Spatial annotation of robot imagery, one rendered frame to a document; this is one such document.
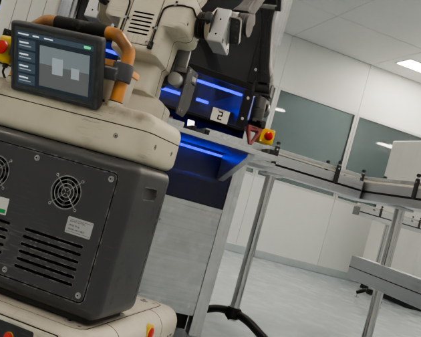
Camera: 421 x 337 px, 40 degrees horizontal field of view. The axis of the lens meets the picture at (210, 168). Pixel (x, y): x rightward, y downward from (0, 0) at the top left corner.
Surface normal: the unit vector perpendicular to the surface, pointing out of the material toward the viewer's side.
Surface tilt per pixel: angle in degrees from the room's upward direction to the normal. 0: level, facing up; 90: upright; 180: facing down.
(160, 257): 90
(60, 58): 115
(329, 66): 90
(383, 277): 90
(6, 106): 90
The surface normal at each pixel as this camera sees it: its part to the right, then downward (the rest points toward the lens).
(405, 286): -0.92, -0.27
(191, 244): 0.27, 0.04
